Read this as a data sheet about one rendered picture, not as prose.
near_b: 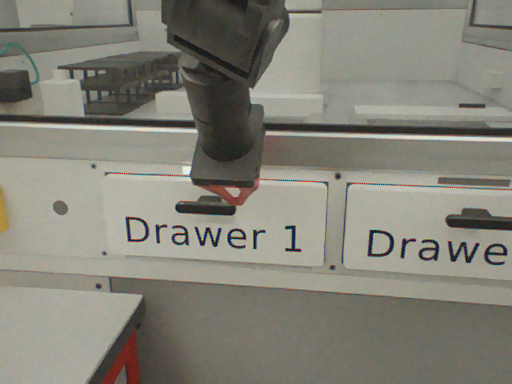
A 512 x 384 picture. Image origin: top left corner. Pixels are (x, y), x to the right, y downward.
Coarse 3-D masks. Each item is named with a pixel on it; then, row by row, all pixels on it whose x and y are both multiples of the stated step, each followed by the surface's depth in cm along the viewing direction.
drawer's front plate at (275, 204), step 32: (128, 192) 62; (160, 192) 61; (192, 192) 61; (256, 192) 59; (288, 192) 59; (320, 192) 58; (160, 224) 63; (192, 224) 62; (224, 224) 62; (256, 224) 61; (288, 224) 60; (320, 224) 60; (160, 256) 65; (192, 256) 64; (224, 256) 63; (256, 256) 63; (288, 256) 62; (320, 256) 61
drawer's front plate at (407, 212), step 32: (352, 192) 58; (384, 192) 57; (416, 192) 57; (448, 192) 56; (480, 192) 56; (352, 224) 59; (384, 224) 59; (416, 224) 58; (352, 256) 61; (384, 256) 60; (416, 256) 60; (448, 256) 59; (480, 256) 58
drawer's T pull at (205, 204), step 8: (200, 200) 59; (208, 200) 59; (216, 200) 59; (176, 208) 58; (184, 208) 58; (192, 208) 57; (200, 208) 57; (208, 208) 57; (216, 208) 57; (224, 208) 57; (232, 208) 57
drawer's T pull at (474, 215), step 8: (464, 208) 56; (472, 208) 56; (480, 208) 56; (448, 216) 54; (456, 216) 54; (464, 216) 54; (472, 216) 54; (480, 216) 54; (488, 216) 54; (496, 216) 54; (448, 224) 54; (456, 224) 54; (464, 224) 54; (472, 224) 53; (480, 224) 53; (488, 224) 53; (496, 224) 53; (504, 224) 53
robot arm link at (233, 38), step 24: (192, 0) 33; (216, 0) 33; (240, 0) 33; (264, 0) 31; (168, 24) 35; (192, 24) 34; (216, 24) 34; (240, 24) 33; (264, 24) 34; (216, 48) 35; (240, 48) 34
